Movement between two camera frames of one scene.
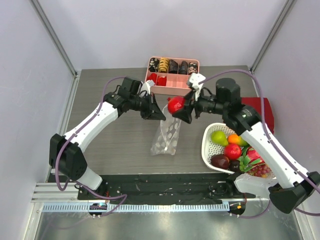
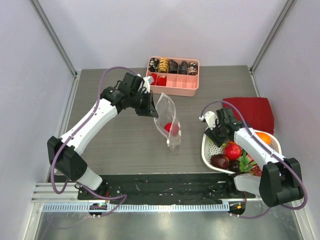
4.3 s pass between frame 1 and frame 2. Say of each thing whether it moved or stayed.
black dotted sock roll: stayed
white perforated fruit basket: stayed
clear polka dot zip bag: moved
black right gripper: moved
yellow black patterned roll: stayed
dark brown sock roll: stayed
